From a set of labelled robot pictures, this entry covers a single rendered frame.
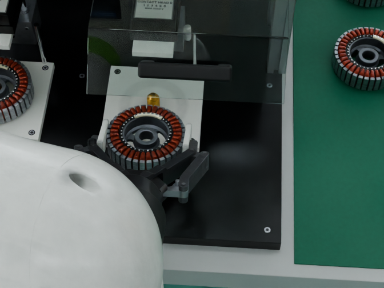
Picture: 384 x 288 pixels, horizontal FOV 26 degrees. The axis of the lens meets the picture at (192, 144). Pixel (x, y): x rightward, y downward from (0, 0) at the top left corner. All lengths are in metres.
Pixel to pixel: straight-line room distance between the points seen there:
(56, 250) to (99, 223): 0.03
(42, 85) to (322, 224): 0.48
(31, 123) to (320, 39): 0.50
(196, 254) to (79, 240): 0.79
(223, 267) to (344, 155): 0.27
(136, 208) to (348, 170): 0.87
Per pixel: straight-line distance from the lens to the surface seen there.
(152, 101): 1.27
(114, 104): 1.29
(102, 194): 0.42
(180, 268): 1.18
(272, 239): 1.18
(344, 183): 1.26
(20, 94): 1.28
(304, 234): 1.21
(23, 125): 1.29
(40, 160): 0.43
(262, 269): 1.18
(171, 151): 1.15
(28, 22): 1.36
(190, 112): 1.28
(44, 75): 1.34
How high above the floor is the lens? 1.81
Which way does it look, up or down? 56 degrees down
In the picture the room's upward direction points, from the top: straight up
